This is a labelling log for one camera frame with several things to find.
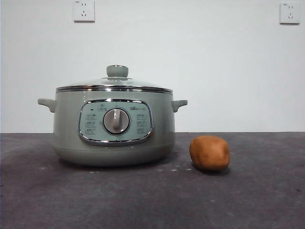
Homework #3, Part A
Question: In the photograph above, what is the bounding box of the pale green electric cooking pot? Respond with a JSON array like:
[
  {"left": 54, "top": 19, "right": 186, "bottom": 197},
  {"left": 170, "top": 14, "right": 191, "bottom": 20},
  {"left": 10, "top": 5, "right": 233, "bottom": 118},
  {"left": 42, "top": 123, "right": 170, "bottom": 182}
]
[{"left": 37, "top": 89, "right": 188, "bottom": 167}]

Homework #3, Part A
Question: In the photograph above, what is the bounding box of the white wall socket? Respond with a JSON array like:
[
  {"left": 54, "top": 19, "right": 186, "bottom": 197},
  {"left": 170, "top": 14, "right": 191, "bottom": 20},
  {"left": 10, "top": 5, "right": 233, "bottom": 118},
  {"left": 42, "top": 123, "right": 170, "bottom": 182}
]
[
  {"left": 279, "top": 2, "right": 301, "bottom": 25},
  {"left": 73, "top": 0, "right": 95, "bottom": 23}
]

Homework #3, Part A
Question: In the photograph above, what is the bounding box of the brown potato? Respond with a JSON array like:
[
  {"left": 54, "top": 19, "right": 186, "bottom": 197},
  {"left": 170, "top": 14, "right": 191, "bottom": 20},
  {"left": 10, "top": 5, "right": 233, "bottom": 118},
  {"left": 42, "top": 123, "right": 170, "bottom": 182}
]
[{"left": 189, "top": 135, "right": 230, "bottom": 171}]

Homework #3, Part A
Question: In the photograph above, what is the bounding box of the glass lid with green knob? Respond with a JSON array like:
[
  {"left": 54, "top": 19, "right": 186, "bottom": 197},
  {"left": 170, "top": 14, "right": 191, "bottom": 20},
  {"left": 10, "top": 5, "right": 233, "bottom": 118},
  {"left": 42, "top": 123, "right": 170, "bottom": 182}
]
[{"left": 56, "top": 64, "right": 173, "bottom": 93}]

